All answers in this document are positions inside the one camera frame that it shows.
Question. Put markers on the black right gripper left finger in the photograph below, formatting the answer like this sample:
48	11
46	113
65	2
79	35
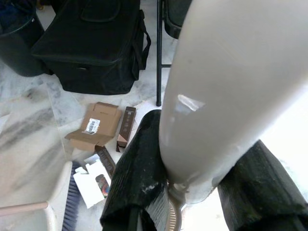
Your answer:
137	173

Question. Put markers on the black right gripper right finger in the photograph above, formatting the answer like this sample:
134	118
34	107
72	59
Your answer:
260	192

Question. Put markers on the beige broom with purple bristles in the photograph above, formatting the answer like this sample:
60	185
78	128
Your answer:
72	199

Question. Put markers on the slim dark brown box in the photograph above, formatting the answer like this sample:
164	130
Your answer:
126	127
107	162

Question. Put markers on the white printed carton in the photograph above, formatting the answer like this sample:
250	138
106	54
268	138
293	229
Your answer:
91	185

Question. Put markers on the flattened brown cardboard box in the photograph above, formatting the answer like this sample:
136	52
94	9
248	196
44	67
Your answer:
98	122

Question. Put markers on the black folding chair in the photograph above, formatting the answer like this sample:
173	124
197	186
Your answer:
159	48

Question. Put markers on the black fabric storage bag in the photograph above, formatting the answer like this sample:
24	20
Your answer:
91	48

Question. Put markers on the black round bin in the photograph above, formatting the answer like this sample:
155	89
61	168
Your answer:
16	48

